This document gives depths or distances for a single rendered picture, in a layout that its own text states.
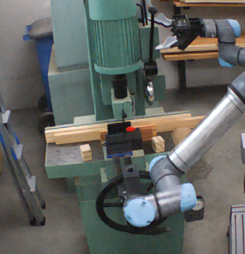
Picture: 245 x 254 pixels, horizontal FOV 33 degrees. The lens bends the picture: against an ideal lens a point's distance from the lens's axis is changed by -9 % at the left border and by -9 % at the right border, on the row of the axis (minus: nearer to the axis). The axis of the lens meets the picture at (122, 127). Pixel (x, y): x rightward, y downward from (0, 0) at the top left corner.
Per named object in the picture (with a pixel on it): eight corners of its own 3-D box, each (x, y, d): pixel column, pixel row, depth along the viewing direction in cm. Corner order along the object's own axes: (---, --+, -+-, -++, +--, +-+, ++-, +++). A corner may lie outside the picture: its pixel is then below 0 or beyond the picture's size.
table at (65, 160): (46, 193, 159) (43, 180, 156) (48, 151, 186) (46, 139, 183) (206, 173, 162) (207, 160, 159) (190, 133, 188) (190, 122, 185)
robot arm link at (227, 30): (242, 42, 152) (241, 22, 148) (216, 42, 151) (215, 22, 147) (235, 36, 159) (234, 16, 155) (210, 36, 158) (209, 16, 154)
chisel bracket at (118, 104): (114, 123, 172) (112, 103, 168) (112, 107, 184) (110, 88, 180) (134, 121, 172) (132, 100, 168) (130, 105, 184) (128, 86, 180)
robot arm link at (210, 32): (209, 26, 158) (214, 42, 154) (198, 27, 158) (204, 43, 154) (211, 15, 151) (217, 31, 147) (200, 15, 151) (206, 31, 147)
